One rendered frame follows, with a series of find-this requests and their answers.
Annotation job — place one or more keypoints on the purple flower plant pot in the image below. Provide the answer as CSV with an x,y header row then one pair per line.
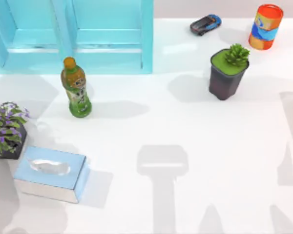
x,y
6,131

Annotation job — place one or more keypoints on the green bottle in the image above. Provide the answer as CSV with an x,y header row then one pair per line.
x,y
77,92

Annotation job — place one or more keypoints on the blue and black toy car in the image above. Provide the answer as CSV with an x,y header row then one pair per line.
x,y
205,24

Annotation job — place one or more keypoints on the orange and blue can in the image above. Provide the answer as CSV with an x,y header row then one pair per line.
x,y
265,28

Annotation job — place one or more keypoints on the dark pot with green succulent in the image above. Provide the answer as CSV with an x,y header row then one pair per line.
x,y
225,75

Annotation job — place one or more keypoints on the light blue rack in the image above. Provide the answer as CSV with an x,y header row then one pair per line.
x,y
107,36

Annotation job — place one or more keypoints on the light blue tissue box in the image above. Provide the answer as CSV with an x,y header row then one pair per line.
x,y
51,173

